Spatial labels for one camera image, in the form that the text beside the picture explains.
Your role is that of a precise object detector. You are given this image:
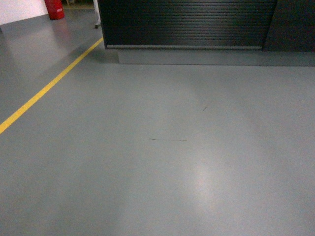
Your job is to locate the red fire extinguisher box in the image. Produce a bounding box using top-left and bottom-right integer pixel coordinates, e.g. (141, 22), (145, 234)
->
(44, 0), (64, 20)

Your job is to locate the black checkout counter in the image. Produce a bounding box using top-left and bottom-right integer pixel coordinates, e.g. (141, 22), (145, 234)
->
(98, 0), (315, 66)

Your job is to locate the white cart leg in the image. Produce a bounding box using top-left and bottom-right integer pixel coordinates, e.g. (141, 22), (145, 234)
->
(93, 0), (100, 29)

